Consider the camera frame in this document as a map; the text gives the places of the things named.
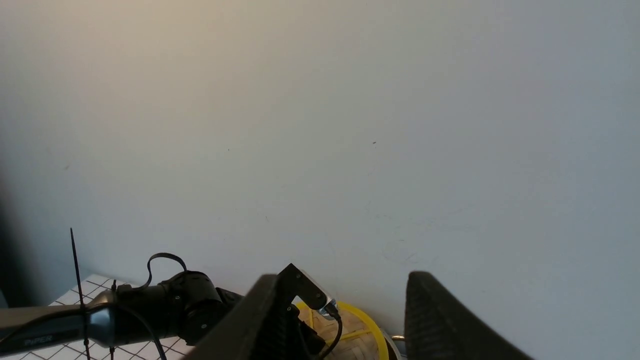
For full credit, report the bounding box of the stainless steel pot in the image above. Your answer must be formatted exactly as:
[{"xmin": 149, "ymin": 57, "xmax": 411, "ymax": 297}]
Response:
[{"xmin": 384, "ymin": 335, "xmax": 407, "ymax": 360}]

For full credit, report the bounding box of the yellow-rimmed woven steamer lid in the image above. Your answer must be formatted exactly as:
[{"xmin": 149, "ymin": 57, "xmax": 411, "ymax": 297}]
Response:
[{"xmin": 295, "ymin": 301, "xmax": 389, "ymax": 360}]

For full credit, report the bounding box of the black camera cable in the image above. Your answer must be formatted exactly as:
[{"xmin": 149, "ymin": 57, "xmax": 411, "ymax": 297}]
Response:
[{"xmin": 315, "ymin": 305, "xmax": 344, "ymax": 360}]

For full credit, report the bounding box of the black cable tie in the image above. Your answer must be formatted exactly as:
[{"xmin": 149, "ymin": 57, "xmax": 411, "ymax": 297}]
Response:
[{"xmin": 70, "ymin": 227, "xmax": 92, "ymax": 360}]

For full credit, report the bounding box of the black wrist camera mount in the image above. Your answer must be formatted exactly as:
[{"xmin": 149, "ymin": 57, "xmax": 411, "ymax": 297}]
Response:
[{"xmin": 278, "ymin": 263, "xmax": 339, "ymax": 321}]

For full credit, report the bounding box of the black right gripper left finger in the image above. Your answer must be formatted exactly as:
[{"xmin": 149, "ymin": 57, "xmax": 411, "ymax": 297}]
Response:
[{"xmin": 183, "ymin": 274, "xmax": 278, "ymax": 360}]

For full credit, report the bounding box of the white grid tablecloth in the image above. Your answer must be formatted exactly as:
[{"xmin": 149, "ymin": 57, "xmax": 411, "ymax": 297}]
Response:
[{"xmin": 0, "ymin": 273, "xmax": 201, "ymax": 360}]

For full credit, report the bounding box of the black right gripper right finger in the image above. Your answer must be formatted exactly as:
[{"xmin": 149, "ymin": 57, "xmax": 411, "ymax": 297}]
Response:
[{"xmin": 404, "ymin": 271, "xmax": 531, "ymax": 360}]

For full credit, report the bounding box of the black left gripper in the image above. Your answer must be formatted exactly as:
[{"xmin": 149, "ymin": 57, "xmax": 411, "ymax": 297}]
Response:
[{"xmin": 165, "ymin": 271, "xmax": 244, "ymax": 346}]

